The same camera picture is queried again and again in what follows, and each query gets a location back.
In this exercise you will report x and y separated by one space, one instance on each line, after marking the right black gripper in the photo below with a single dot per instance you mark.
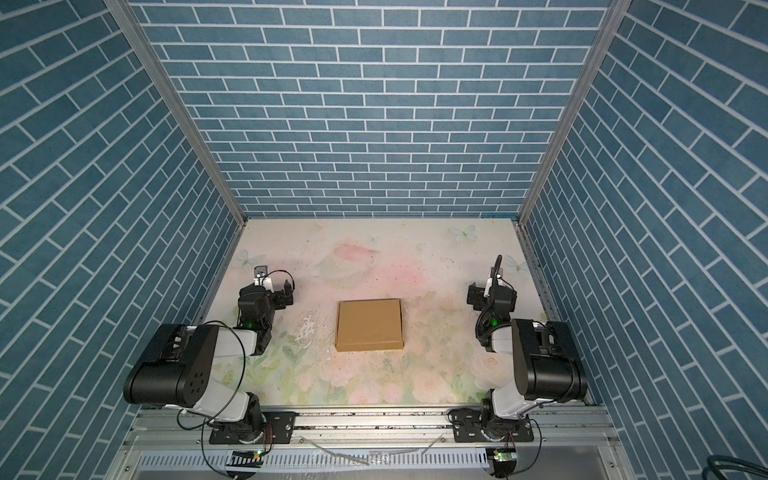
477 294

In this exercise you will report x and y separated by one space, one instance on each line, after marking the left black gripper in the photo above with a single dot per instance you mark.
278 297

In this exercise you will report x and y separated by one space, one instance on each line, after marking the brown cardboard box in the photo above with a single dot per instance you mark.
369 325

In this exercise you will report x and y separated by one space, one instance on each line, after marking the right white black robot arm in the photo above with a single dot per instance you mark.
546 367

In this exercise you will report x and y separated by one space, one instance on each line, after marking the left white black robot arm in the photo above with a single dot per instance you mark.
176 365

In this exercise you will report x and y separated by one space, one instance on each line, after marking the right green circuit board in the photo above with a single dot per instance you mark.
501 455

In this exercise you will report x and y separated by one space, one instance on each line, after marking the green circuit board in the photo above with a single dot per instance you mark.
501 455
245 459

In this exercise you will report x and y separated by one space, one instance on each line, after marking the left green circuit board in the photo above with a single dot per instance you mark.
245 459

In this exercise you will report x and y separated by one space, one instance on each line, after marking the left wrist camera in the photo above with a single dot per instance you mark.
262 277

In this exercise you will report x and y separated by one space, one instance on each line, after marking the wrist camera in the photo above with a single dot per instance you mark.
496 272
262 277

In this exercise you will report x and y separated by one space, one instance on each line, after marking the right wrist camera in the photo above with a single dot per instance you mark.
496 272

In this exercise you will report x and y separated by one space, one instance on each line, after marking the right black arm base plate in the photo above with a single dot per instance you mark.
475 426

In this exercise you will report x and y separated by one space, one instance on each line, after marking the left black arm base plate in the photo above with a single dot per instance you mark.
267 428

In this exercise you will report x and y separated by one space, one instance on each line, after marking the aluminium front rail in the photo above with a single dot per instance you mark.
571 441

